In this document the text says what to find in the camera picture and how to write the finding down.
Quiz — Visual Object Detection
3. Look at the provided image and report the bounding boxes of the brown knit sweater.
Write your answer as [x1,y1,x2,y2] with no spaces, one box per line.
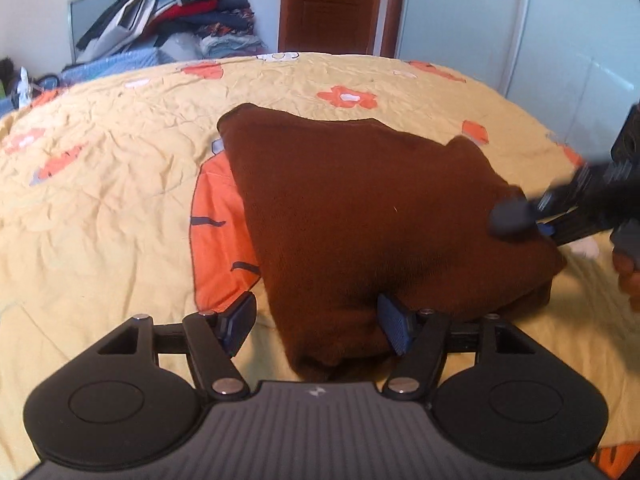
[217,103,565,381]

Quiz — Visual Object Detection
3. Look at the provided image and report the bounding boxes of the pile of assorted clothes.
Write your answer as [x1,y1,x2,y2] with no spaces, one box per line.
[74,0,266,64]

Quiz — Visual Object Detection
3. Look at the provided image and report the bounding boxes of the right hand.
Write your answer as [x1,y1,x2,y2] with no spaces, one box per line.
[612,250,640,312]

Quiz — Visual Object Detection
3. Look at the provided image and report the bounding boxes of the white sliding wardrobe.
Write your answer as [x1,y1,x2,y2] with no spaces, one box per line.
[396,0,639,158]

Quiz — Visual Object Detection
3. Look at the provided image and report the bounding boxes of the yellow cartoon print bedspread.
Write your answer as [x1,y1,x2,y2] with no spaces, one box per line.
[1,53,639,479]

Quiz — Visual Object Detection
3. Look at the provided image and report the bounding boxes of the blue quilted blanket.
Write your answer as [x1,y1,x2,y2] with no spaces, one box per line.
[0,48,175,116]

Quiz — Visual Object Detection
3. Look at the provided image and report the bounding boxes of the brown wooden door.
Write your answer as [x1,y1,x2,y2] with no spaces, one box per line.
[278,0,404,58]

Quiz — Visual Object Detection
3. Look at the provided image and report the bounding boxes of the clutter beside bed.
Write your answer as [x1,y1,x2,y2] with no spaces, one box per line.
[0,58,35,110]

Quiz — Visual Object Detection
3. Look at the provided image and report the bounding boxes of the grey framed panel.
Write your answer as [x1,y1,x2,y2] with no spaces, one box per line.
[67,0,116,62]

